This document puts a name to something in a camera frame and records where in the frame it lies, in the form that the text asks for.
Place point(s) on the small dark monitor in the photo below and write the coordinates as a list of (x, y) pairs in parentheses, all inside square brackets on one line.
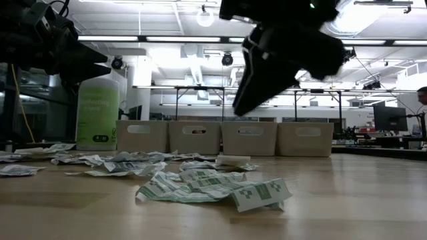
[(135, 112)]

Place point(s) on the black ceiling spotlight cluster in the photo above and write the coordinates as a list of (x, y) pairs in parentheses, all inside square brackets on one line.
[(350, 53), (372, 85)]

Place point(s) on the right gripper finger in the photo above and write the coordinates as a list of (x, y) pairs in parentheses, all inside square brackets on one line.
[(270, 86), (247, 86)]

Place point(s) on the round ceiling lamp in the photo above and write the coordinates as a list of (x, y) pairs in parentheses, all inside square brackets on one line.
[(205, 18)]

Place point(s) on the dark background desk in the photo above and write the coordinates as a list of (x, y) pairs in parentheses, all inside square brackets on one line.
[(383, 141)]

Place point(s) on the green wipes canister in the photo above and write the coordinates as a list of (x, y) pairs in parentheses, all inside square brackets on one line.
[(97, 113)]

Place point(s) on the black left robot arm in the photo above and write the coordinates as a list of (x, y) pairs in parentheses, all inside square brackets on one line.
[(13, 35)]

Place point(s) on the grey plastic bin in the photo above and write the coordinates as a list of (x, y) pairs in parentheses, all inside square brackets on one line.
[(305, 146), (249, 145), (195, 143), (141, 140)]

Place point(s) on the black overhead light bar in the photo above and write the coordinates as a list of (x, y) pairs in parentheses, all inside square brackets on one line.
[(141, 38)]

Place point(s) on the person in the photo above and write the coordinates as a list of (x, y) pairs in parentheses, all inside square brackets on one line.
[(423, 95)]

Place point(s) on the black ceiling-hung camera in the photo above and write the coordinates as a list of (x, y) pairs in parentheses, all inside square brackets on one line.
[(227, 59), (117, 62)]

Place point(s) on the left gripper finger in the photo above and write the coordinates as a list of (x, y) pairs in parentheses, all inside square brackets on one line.
[(88, 71), (93, 55)]

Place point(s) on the white printed packet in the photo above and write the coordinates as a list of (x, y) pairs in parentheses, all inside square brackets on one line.
[(8, 156), (43, 149)]

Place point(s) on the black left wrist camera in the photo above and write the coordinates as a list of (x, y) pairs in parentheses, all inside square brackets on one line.
[(36, 16)]

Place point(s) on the white packet red label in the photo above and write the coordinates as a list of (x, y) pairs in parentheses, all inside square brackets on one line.
[(73, 173)]

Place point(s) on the black computer monitor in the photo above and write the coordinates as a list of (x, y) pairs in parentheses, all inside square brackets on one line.
[(390, 118)]

